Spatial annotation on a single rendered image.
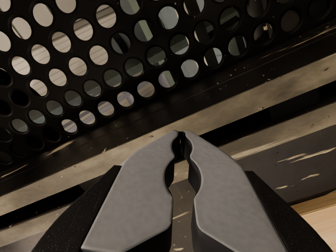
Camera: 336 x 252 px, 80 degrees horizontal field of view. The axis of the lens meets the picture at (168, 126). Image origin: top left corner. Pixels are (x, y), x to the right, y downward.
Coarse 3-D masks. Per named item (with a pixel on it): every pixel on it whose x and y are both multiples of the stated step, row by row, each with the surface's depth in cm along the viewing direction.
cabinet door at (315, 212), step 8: (312, 200) 30; (320, 200) 30; (328, 200) 29; (296, 208) 30; (304, 208) 30; (312, 208) 29; (320, 208) 29; (328, 208) 29; (304, 216) 29; (312, 216) 29; (320, 216) 29; (328, 216) 29; (312, 224) 30; (320, 224) 30; (328, 224) 30; (320, 232) 31; (328, 232) 32; (328, 240) 33
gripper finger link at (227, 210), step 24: (192, 144) 11; (192, 168) 10; (216, 168) 9; (240, 168) 9; (216, 192) 8; (240, 192) 8; (192, 216) 8; (216, 216) 7; (240, 216) 7; (264, 216) 7; (192, 240) 8; (216, 240) 6; (240, 240) 6; (264, 240) 6
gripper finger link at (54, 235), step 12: (108, 180) 8; (84, 192) 8; (96, 192) 8; (72, 204) 7; (84, 204) 7; (96, 204) 7; (60, 216) 7; (72, 216) 7; (84, 216) 7; (48, 228) 7; (60, 228) 7; (72, 228) 7; (84, 228) 7; (48, 240) 6; (60, 240) 6; (72, 240) 6
